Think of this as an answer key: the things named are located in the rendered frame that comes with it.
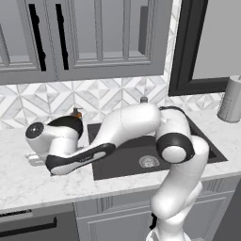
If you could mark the orange black soap dispenser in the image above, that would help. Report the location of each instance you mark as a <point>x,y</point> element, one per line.
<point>77,113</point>

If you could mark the black framed window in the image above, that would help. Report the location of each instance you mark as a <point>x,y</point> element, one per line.
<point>185,47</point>

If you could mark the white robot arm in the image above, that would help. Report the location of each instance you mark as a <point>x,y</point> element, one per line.
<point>131,122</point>

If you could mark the dark sink basin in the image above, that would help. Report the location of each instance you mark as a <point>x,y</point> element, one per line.
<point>131,163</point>

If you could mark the grey base cupboard door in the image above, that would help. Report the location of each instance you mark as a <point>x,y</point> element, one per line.
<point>213,213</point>
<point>116,219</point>

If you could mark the grey paper towel roll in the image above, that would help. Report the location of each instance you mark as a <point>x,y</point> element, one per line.
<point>230,100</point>

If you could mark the grey tap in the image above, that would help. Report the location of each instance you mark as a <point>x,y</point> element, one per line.
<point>143,100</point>

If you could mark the narrow grey wall cupboard door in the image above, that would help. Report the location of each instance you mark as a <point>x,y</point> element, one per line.
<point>15,37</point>

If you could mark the grey dishwasher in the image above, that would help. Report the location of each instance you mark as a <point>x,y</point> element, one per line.
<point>37,226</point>

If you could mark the wide grey wall cupboard door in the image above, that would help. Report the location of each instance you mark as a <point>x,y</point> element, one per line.
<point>109,34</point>

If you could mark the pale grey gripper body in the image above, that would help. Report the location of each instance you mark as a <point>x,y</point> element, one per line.
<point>34,157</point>

